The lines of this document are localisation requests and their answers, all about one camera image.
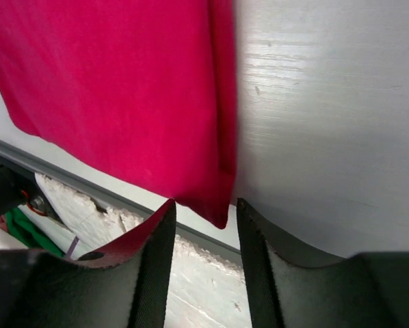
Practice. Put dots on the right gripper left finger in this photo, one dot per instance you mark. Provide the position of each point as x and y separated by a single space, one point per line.
122 284

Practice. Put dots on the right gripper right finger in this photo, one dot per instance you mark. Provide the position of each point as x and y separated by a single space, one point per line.
292 284

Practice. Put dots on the magenta t shirt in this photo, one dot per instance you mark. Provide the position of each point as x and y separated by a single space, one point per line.
144 91

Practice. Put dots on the green cloth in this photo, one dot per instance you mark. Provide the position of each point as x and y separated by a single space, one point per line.
20 227

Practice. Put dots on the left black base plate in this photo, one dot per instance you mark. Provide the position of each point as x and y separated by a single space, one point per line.
35 198

